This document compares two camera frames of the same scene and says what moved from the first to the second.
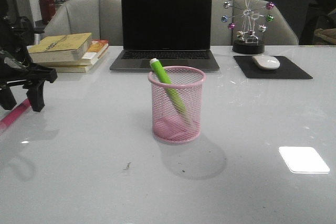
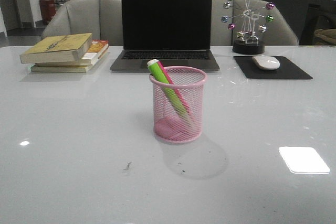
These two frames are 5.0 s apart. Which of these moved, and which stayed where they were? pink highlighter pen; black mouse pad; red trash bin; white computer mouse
Moved: pink highlighter pen
Stayed: red trash bin; black mouse pad; white computer mouse
